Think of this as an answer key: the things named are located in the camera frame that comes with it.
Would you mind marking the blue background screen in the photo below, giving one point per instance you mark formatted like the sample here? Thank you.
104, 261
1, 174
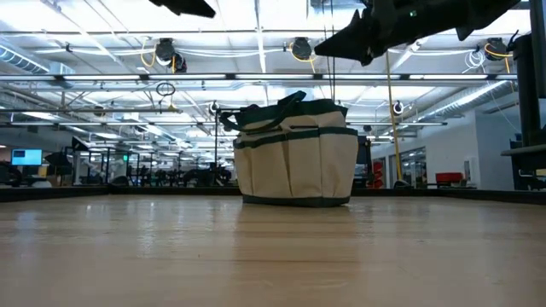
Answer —
26, 157

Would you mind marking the black table frame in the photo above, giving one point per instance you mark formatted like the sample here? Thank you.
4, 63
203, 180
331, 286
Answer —
490, 195

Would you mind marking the cream green canvas gardening bag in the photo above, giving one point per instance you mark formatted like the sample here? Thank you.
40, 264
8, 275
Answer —
298, 170

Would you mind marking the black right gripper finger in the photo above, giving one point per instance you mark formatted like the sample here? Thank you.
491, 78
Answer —
347, 37
345, 50

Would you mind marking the gray desk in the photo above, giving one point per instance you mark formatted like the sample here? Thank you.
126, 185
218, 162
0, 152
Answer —
529, 160

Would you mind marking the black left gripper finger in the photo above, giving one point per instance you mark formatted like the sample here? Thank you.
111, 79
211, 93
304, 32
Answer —
194, 8

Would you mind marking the black computer monitor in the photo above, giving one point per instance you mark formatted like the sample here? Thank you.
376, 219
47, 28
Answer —
538, 64

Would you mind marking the background workstation frames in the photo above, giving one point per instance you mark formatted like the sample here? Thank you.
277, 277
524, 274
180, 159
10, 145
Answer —
128, 170

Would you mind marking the black background cabinet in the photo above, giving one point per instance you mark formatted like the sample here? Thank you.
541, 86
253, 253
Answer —
364, 162

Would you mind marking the red background container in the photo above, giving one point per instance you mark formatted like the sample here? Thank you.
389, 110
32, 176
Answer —
448, 177

